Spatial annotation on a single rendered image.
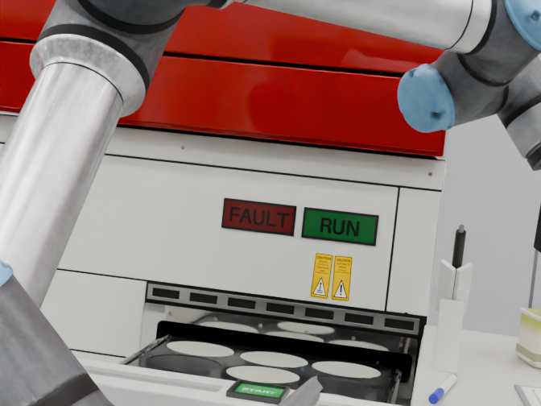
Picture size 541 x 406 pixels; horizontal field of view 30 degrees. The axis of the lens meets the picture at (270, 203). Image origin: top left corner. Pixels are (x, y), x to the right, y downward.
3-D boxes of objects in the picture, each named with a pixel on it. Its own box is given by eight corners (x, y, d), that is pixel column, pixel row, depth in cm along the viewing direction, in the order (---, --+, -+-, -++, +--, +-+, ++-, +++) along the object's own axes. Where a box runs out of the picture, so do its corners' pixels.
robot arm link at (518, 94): (443, 64, 123) (493, 51, 127) (489, 139, 119) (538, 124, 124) (478, 25, 116) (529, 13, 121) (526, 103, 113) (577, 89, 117)
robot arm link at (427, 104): (430, 35, 107) (503, 19, 113) (381, 92, 116) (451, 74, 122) (466, 97, 105) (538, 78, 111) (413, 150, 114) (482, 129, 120)
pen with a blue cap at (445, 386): (452, 370, 117) (428, 393, 104) (460, 372, 117) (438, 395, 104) (450, 379, 117) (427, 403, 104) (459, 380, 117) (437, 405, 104)
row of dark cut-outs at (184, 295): (147, 298, 164) (149, 283, 164) (418, 334, 157) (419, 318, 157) (146, 298, 164) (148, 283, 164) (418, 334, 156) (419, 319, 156)
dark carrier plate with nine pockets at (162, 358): (173, 340, 159) (174, 336, 159) (391, 370, 153) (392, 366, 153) (98, 386, 125) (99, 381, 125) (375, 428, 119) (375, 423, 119)
